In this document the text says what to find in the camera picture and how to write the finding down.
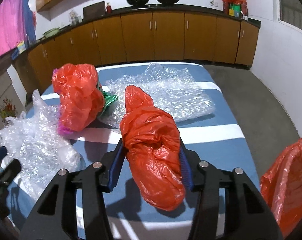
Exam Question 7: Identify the red basket with bag liner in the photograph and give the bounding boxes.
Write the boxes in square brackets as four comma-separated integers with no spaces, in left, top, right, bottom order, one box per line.
[260,138,302,237]

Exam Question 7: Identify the lower wooden kitchen cabinets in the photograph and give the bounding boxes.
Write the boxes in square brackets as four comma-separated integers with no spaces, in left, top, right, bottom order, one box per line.
[12,5,261,94]

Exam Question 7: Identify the black wok with ladle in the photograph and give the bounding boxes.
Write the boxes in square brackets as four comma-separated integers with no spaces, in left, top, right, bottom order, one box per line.
[127,0,149,7]

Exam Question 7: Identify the red plastic bag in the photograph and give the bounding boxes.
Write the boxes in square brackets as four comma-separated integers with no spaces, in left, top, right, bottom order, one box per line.
[120,85,185,211]
[52,63,104,132]

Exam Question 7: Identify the red bottle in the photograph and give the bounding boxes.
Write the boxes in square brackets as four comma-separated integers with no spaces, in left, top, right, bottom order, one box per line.
[106,2,112,14]

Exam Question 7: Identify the white flower-decal cabinet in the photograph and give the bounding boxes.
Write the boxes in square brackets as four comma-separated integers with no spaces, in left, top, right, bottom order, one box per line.
[0,71,27,156]

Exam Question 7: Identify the large clear bubble wrap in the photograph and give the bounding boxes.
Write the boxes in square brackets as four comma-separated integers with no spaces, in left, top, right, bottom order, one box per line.
[0,90,81,200]

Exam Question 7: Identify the red bag on counter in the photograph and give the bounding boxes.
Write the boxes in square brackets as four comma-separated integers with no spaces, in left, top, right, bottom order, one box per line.
[222,0,248,17]

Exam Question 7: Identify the green yellow containers on counter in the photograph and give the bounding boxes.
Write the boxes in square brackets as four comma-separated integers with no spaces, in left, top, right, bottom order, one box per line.
[228,3,241,17]

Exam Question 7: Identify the pink hanging cloth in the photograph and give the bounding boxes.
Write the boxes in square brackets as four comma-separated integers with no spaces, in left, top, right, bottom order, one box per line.
[0,0,36,56]

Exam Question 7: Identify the clear jar on counter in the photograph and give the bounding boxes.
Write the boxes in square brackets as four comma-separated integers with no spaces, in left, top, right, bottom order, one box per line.
[69,10,82,26]

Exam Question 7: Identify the barred window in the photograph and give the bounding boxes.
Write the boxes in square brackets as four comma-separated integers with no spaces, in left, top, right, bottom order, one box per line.
[279,0,302,31]

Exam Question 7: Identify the green basin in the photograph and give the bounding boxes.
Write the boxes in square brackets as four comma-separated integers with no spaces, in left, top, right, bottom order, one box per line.
[43,28,60,38]

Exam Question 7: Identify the blue white striped table mat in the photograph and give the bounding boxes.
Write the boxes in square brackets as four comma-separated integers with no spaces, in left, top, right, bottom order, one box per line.
[71,62,259,239]

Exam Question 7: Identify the magenta foil wrapper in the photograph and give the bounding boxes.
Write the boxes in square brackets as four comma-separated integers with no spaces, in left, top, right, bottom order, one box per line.
[57,124,74,136]

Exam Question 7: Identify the green foil wrapper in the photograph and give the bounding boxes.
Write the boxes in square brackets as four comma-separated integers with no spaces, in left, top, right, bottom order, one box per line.
[97,81,118,117]

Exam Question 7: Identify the dark cutting board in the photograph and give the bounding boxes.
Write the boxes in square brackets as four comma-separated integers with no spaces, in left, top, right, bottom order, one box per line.
[83,1,106,21]

